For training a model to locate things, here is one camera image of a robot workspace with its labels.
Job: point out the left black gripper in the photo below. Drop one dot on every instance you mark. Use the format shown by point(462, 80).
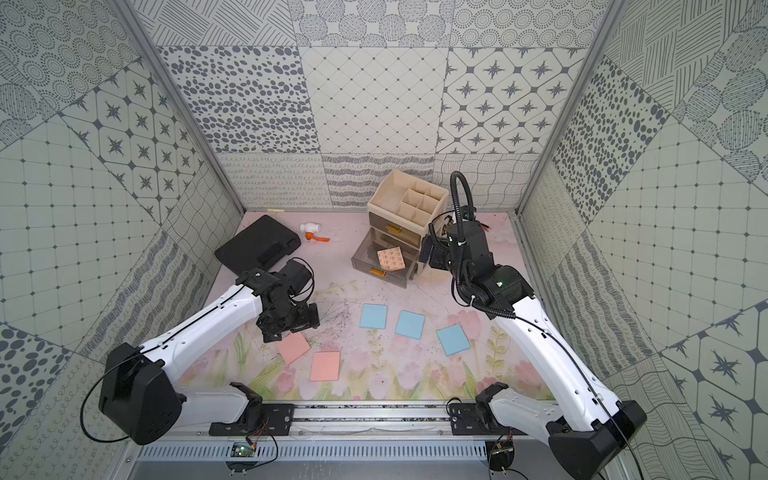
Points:
point(287, 321)

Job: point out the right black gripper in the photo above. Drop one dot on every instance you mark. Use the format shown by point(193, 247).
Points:
point(441, 247)

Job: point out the pink sticky note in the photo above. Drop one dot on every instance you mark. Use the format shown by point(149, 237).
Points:
point(325, 366)
point(292, 347)
point(391, 259)

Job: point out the beige drawer organizer cabinet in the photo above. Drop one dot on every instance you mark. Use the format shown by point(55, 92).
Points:
point(409, 201)

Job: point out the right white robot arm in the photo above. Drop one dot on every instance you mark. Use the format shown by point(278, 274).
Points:
point(587, 426)

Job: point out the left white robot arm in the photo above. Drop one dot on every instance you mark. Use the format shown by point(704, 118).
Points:
point(140, 391)

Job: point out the blue sticky note middle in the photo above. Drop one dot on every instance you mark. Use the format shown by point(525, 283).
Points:
point(410, 325)

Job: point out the blue sticky note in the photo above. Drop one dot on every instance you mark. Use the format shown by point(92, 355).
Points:
point(410, 325)
point(374, 316)
point(453, 340)

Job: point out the blue sticky note right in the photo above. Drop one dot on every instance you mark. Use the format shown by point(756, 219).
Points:
point(453, 340)

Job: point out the blue sticky note left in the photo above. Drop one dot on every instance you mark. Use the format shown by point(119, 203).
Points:
point(374, 316)

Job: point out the black flat case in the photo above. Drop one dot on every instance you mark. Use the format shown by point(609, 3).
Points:
point(260, 245)

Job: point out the small green circuit board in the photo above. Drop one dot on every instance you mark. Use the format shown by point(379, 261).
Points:
point(242, 450)

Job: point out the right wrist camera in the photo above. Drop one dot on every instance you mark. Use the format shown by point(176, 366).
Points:
point(474, 246)

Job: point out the white valve orange handle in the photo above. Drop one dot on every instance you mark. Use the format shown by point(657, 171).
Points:
point(312, 232)

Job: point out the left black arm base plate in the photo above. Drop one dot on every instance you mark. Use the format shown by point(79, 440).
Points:
point(270, 418)

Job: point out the white slotted cable duct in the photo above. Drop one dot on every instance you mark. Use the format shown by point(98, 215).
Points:
point(327, 450)

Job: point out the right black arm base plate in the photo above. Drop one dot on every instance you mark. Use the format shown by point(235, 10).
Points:
point(469, 419)

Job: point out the aluminium mounting rail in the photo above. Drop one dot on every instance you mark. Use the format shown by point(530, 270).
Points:
point(375, 419)

